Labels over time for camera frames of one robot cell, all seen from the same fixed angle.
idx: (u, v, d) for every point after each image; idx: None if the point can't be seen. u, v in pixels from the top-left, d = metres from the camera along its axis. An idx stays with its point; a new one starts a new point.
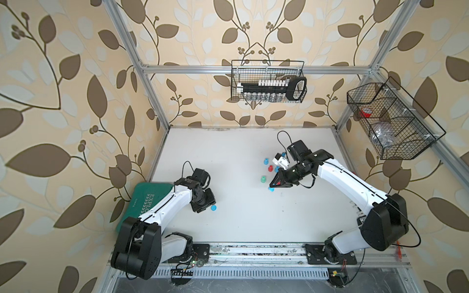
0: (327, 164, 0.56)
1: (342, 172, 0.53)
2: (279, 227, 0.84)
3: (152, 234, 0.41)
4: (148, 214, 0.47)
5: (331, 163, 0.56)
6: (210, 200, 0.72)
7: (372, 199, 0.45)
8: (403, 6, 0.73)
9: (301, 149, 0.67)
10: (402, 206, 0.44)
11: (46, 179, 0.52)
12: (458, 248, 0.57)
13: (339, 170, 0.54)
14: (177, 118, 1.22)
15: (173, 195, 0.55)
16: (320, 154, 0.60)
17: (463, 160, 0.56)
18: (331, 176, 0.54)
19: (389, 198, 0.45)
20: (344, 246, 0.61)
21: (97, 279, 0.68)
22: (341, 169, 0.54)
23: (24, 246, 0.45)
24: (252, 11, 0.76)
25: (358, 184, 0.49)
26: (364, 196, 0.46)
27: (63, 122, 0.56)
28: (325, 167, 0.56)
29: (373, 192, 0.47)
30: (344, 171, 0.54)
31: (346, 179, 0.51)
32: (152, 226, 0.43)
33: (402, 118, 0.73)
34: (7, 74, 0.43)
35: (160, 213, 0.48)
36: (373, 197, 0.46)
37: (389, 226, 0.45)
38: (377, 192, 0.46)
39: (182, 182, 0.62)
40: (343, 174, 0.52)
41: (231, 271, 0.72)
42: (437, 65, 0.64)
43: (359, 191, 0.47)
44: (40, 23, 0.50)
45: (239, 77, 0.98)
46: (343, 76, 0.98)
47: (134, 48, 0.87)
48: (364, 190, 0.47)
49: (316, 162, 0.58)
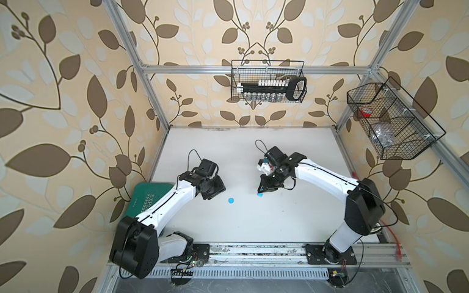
0: (301, 165, 0.60)
1: (316, 169, 0.56)
2: (279, 227, 0.84)
3: (148, 237, 0.40)
4: (145, 215, 0.45)
5: (305, 163, 0.60)
6: (220, 187, 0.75)
7: (347, 188, 0.48)
8: (403, 6, 0.73)
9: (278, 154, 0.70)
10: (373, 188, 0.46)
11: (46, 180, 0.52)
12: (458, 248, 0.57)
13: (312, 168, 0.57)
14: (177, 118, 1.22)
15: (174, 192, 0.53)
16: (295, 157, 0.63)
17: (463, 160, 0.56)
18: (308, 175, 0.57)
19: (360, 183, 0.48)
20: (342, 245, 0.61)
21: (97, 279, 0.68)
22: (315, 166, 0.57)
23: (24, 246, 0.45)
24: (252, 11, 0.75)
25: (332, 176, 0.53)
26: (339, 186, 0.49)
27: (63, 122, 0.56)
28: (301, 168, 0.59)
29: (345, 181, 0.50)
30: (318, 168, 0.57)
31: (322, 174, 0.54)
32: (149, 229, 0.42)
33: (402, 118, 0.73)
34: (7, 74, 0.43)
35: (157, 214, 0.46)
36: (347, 185, 0.49)
37: (367, 210, 0.48)
38: (349, 180, 0.50)
39: (186, 177, 0.59)
40: (317, 170, 0.56)
41: (231, 271, 0.72)
42: (437, 65, 0.64)
43: (334, 183, 0.51)
44: (40, 23, 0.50)
45: (239, 77, 0.98)
46: (343, 76, 0.98)
47: (134, 49, 0.87)
48: (338, 180, 0.51)
49: (292, 164, 0.61)
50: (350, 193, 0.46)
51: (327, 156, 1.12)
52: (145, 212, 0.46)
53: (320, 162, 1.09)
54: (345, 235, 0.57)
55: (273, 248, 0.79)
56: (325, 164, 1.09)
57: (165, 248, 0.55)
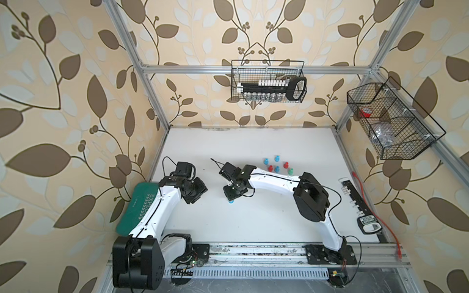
0: (253, 175, 0.64)
1: (265, 176, 0.62)
2: (279, 227, 0.84)
3: (150, 248, 0.39)
4: (139, 229, 0.44)
5: (256, 173, 0.65)
6: (201, 188, 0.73)
7: (292, 186, 0.54)
8: (403, 6, 0.73)
9: (231, 170, 0.73)
10: (312, 179, 0.56)
11: (46, 179, 0.52)
12: (458, 248, 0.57)
13: (262, 176, 0.62)
14: (177, 118, 1.22)
15: (160, 199, 0.52)
16: (247, 170, 0.68)
17: (463, 160, 0.56)
18: (260, 183, 0.63)
19: (301, 179, 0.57)
20: (331, 243, 0.63)
21: (97, 279, 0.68)
22: (264, 174, 0.63)
23: (24, 246, 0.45)
24: (252, 11, 0.76)
25: (278, 178, 0.59)
26: (286, 186, 0.55)
27: (63, 122, 0.56)
28: (253, 179, 0.63)
29: (290, 180, 0.56)
30: (267, 174, 0.62)
31: (270, 179, 0.60)
32: (148, 240, 0.41)
33: (402, 118, 0.73)
34: (7, 74, 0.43)
35: (151, 224, 0.45)
36: (291, 184, 0.55)
37: (311, 201, 0.53)
38: (292, 179, 0.56)
39: (167, 182, 0.58)
40: (267, 176, 0.61)
41: (231, 271, 0.72)
42: (437, 65, 0.64)
43: (281, 185, 0.56)
44: (40, 24, 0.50)
45: (239, 77, 0.98)
46: (343, 76, 0.98)
47: (134, 49, 0.87)
48: (284, 182, 0.57)
49: (245, 177, 0.65)
50: (295, 190, 0.52)
51: (327, 156, 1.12)
52: (138, 226, 0.44)
53: (320, 162, 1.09)
54: (325, 231, 0.60)
55: (273, 248, 0.79)
56: (325, 164, 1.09)
57: (168, 253, 0.55)
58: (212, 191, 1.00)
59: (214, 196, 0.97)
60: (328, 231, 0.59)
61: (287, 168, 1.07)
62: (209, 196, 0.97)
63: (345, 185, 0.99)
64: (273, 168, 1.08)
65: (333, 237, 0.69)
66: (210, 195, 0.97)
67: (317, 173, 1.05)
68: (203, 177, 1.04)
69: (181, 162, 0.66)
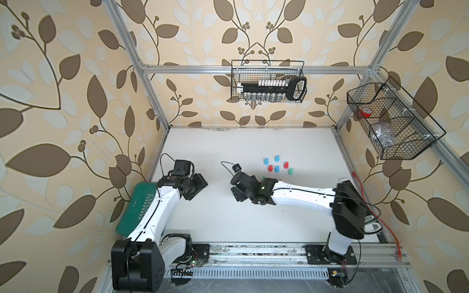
0: (277, 190, 0.57)
1: (291, 190, 0.54)
2: (279, 227, 0.84)
3: (149, 251, 0.39)
4: (138, 232, 0.43)
5: (278, 187, 0.57)
6: (200, 184, 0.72)
7: (327, 201, 0.47)
8: (403, 6, 0.73)
9: (248, 182, 0.63)
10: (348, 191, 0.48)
11: (46, 179, 0.52)
12: (458, 248, 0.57)
13: (288, 190, 0.55)
14: (177, 118, 1.22)
15: (159, 201, 0.51)
16: (267, 184, 0.60)
17: (463, 160, 0.56)
18: (286, 198, 0.55)
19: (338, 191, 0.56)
20: (341, 248, 0.61)
21: (97, 279, 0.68)
22: (290, 188, 0.55)
23: (24, 246, 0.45)
24: (252, 11, 0.76)
25: (309, 193, 0.51)
26: (319, 202, 0.48)
27: (63, 122, 0.56)
28: (277, 195, 0.56)
29: (323, 195, 0.49)
30: (293, 188, 0.55)
31: (297, 193, 0.53)
32: (148, 243, 0.41)
33: (402, 118, 0.73)
34: (7, 74, 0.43)
35: (149, 227, 0.44)
36: (327, 199, 0.48)
37: (353, 216, 0.46)
38: (325, 193, 0.49)
39: (165, 182, 0.57)
40: (293, 191, 0.54)
41: (231, 271, 0.72)
42: (436, 65, 0.64)
43: (314, 201, 0.49)
44: (40, 24, 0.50)
45: (239, 77, 0.98)
46: (343, 76, 0.98)
47: (134, 49, 0.87)
48: (317, 197, 0.49)
49: (265, 193, 0.58)
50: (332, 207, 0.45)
51: (327, 156, 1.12)
52: (137, 230, 0.43)
53: (320, 162, 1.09)
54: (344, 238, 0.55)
55: (273, 248, 0.79)
56: (325, 164, 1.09)
57: (168, 254, 0.55)
58: (212, 191, 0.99)
59: (214, 196, 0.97)
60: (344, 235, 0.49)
61: (287, 168, 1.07)
62: (209, 196, 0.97)
63: None
64: (273, 168, 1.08)
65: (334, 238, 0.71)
66: (210, 195, 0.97)
67: (317, 173, 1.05)
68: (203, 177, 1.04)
69: (178, 160, 0.65)
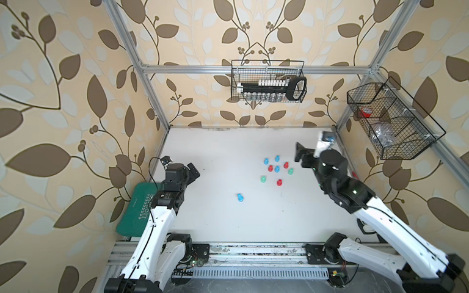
0: (374, 210, 0.46)
1: (392, 220, 0.44)
2: (279, 227, 0.84)
3: (144, 291, 0.37)
4: (131, 268, 0.41)
5: (378, 207, 0.46)
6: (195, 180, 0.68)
7: (435, 265, 0.39)
8: (403, 6, 0.73)
9: (344, 173, 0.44)
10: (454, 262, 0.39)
11: (46, 180, 0.52)
12: (458, 248, 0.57)
13: (388, 218, 0.44)
14: (177, 118, 1.22)
15: (153, 226, 0.48)
16: (362, 190, 0.49)
17: (462, 160, 0.56)
18: (374, 223, 0.45)
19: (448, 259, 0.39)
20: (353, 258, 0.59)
21: (97, 279, 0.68)
22: (392, 217, 0.45)
23: (24, 246, 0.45)
24: (252, 11, 0.76)
25: (413, 238, 0.42)
26: (425, 260, 0.39)
27: (63, 122, 0.56)
28: (371, 213, 0.45)
29: (434, 255, 0.40)
30: (396, 220, 0.44)
31: (397, 229, 0.43)
32: (142, 282, 0.38)
33: (402, 118, 0.73)
34: (7, 74, 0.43)
35: (143, 260, 0.42)
36: (435, 262, 0.39)
37: None
38: (437, 254, 0.40)
39: (159, 202, 0.54)
40: (394, 223, 0.44)
41: (231, 271, 0.72)
42: (436, 65, 0.64)
43: (418, 254, 0.40)
44: (40, 24, 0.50)
45: (239, 77, 0.98)
46: (343, 76, 0.98)
47: (134, 49, 0.87)
48: (424, 251, 0.40)
49: (356, 199, 0.47)
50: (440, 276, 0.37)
51: None
52: (129, 264, 0.41)
53: None
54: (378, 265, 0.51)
55: (273, 248, 0.79)
56: None
57: (167, 269, 0.54)
58: (212, 191, 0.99)
59: (214, 196, 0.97)
60: (391, 269, 0.48)
61: (287, 168, 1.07)
62: (209, 196, 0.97)
63: None
64: (273, 168, 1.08)
65: (358, 254, 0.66)
66: (210, 195, 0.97)
67: None
68: (203, 177, 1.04)
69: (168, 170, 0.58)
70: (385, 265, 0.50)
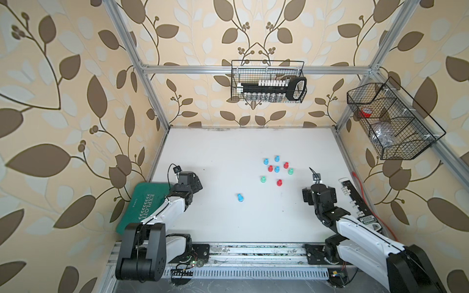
0: (343, 219, 0.60)
1: (358, 225, 0.56)
2: (279, 227, 0.84)
3: (159, 231, 0.43)
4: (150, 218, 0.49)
5: (350, 219, 0.59)
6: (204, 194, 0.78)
7: (388, 249, 0.46)
8: (403, 6, 0.73)
9: (326, 199, 0.68)
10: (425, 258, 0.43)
11: (46, 179, 0.52)
12: (458, 248, 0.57)
13: (355, 223, 0.57)
14: (177, 118, 1.22)
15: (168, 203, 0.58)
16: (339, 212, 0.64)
17: (463, 160, 0.56)
18: (347, 231, 0.57)
19: (406, 249, 0.45)
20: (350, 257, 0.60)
21: (97, 280, 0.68)
22: (357, 223, 0.57)
23: (24, 246, 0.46)
24: (252, 11, 0.76)
25: (372, 235, 0.51)
26: (379, 246, 0.47)
27: (63, 122, 0.56)
28: (342, 221, 0.59)
29: (389, 243, 0.47)
30: (360, 224, 0.56)
31: (363, 231, 0.53)
32: (157, 225, 0.45)
33: (402, 118, 0.73)
34: (7, 74, 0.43)
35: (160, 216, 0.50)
36: (389, 247, 0.46)
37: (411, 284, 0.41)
38: (393, 243, 0.47)
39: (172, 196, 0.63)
40: (359, 226, 0.55)
41: (231, 271, 0.72)
42: (437, 65, 0.64)
43: (374, 242, 0.49)
44: (40, 24, 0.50)
45: (239, 77, 0.98)
46: (343, 76, 0.98)
47: (134, 49, 0.87)
48: (380, 241, 0.48)
49: (333, 218, 0.62)
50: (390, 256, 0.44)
51: (327, 156, 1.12)
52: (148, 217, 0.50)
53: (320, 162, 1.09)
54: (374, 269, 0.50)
55: (273, 248, 0.79)
56: (325, 164, 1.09)
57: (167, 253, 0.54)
58: (212, 191, 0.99)
59: (214, 196, 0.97)
60: (384, 273, 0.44)
61: (287, 168, 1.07)
62: (209, 196, 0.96)
63: (345, 185, 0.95)
64: (273, 168, 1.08)
65: (355, 254, 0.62)
66: (210, 195, 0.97)
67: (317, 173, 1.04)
68: (203, 177, 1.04)
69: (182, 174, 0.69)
70: (379, 269, 0.49)
